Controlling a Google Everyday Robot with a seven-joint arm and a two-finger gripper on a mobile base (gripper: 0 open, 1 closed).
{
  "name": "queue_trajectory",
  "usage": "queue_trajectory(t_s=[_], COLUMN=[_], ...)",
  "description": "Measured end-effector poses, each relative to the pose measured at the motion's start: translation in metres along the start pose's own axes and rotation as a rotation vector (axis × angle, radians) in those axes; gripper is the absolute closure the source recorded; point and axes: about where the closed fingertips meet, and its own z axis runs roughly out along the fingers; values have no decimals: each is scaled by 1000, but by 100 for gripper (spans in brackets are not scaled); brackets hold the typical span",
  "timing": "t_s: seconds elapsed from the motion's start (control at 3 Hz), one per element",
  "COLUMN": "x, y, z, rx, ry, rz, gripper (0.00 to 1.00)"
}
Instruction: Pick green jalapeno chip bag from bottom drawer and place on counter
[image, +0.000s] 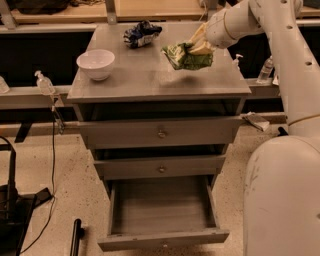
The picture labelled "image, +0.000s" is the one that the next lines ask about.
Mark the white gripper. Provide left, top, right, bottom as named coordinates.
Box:
left=188, top=9, right=238, bottom=55

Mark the green jalapeno chip bag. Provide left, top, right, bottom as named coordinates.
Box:
left=161, top=43, right=213, bottom=71

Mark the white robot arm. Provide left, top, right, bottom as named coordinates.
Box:
left=202, top=0, right=320, bottom=256

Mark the grey top drawer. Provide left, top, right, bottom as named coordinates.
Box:
left=79, top=117, right=243, bottom=149

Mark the grey wooden drawer cabinet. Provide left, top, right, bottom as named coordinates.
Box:
left=67, top=21, right=252, bottom=190

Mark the grey middle drawer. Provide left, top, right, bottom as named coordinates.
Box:
left=94, top=155, right=225, bottom=180

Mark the grey open bottom drawer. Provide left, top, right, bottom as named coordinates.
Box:
left=98, top=176, right=229, bottom=251

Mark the small sanitizer pump bottle right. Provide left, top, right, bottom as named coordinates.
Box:
left=232, top=54, right=243, bottom=70

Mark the clear plastic water bottle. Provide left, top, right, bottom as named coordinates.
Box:
left=257, top=57, right=274, bottom=84

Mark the white wipes packet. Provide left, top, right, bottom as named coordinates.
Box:
left=272, top=75, right=279, bottom=86

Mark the folded grey cloth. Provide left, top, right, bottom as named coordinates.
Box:
left=242, top=112, right=270, bottom=131

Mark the white ceramic bowl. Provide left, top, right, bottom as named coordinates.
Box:
left=76, top=49, right=115, bottom=81

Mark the black wheeled stand leg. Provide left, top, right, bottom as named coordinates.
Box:
left=278, top=127, right=288, bottom=136

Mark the clear sanitizer pump bottle left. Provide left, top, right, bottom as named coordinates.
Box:
left=35, top=70, right=55, bottom=96

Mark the clear bottle far left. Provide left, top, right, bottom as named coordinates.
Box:
left=0, top=76, right=10, bottom=94

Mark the black bar on floor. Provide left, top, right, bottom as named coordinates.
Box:
left=70, top=218, right=85, bottom=256

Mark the black stand base left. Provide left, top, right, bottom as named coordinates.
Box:
left=0, top=136, right=53, bottom=256

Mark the wooden workbench with metal frame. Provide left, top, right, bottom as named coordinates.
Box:
left=0, top=0, right=320, bottom=109

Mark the black hanging cable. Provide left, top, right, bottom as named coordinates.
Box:
left=19, top=96, right=66, bottom=255

